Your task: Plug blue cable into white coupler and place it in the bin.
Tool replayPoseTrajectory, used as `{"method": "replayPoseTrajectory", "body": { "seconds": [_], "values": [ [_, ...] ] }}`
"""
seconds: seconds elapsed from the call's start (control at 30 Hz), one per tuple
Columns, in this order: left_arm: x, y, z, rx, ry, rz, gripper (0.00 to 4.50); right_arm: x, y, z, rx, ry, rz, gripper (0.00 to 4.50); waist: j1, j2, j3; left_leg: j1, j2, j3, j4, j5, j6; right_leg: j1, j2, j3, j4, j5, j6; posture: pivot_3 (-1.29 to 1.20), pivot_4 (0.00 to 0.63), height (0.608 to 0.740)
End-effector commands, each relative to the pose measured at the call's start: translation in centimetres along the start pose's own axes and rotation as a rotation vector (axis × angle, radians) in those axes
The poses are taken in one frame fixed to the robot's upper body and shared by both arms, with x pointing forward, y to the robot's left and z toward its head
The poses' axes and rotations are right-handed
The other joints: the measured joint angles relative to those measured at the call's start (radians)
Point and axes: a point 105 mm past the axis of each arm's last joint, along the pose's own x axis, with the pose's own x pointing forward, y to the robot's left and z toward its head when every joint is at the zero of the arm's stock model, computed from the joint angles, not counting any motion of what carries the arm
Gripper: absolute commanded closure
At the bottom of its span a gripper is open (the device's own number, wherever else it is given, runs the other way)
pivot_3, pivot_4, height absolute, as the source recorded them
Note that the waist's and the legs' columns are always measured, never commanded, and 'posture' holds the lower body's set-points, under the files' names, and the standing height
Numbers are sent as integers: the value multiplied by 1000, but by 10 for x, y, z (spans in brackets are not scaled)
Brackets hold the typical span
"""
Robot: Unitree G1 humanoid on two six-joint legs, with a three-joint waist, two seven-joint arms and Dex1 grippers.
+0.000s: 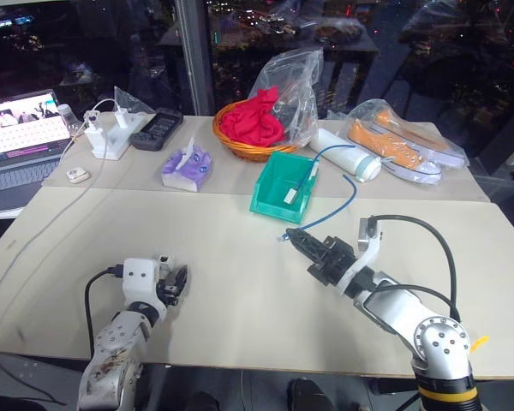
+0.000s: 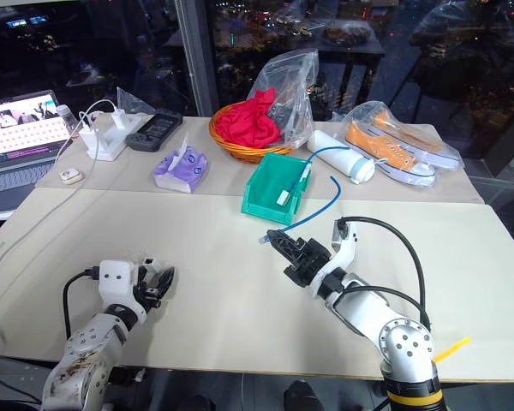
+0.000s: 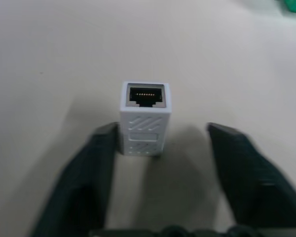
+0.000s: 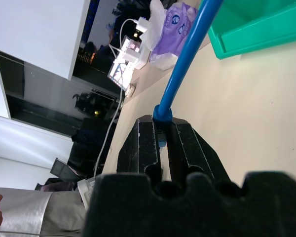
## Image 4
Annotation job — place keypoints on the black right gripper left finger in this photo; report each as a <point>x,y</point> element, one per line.
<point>140,150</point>

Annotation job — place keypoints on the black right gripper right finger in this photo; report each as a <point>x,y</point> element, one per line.
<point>187,150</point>

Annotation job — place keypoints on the blue plastic rod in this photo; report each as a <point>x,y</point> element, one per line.
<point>185,59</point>

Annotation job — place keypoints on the green plastic bin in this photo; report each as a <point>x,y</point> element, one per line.
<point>256,27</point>

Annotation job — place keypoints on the tablet with lit screen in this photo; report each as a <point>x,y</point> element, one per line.
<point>119,74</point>

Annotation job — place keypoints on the purple tissue pack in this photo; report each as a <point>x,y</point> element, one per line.
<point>173,32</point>

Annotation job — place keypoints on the white plastic bag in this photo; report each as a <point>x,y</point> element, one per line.
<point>155,27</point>

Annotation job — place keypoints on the white power adapter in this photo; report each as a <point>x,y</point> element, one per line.
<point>143,24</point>

